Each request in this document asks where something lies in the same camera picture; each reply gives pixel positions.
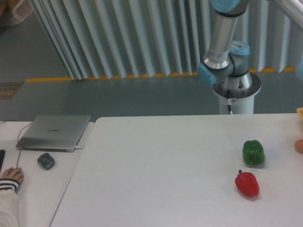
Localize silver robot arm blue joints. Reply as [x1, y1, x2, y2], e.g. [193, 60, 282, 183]
[196, 0, 303, 87]

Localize black mouse cable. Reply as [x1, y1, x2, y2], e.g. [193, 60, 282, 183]
[0, 120, 36, 168]

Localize green bell pepper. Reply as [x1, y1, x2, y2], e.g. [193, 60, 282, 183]
[242, 140, 265, 166]

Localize silver closed laptop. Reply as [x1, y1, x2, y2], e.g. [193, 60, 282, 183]
[16, 115, 90, 152]

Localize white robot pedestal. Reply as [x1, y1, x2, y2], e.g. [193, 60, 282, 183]
[213, 72, 261, 114]

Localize person's hand on mouse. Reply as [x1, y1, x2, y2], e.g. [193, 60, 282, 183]
[0, 167, 25, 184]

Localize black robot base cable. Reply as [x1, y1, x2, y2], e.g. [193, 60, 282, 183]
[226, 88, 235, 115]

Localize white folding partition screen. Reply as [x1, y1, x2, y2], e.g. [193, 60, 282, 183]
[31, 0, 303, 80]

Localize black keyboard edge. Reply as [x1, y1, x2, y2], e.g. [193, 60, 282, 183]
[0, 149, 6, 171]

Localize red bell pepper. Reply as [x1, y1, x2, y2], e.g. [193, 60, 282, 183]
[235, 170, 259, 197]

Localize white sleeve striped cuff forearm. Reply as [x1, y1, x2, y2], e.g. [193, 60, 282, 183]
[0, 179, 19, 227]

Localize orange round fruit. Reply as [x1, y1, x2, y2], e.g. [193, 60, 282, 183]
[294, 140, 303, 153]

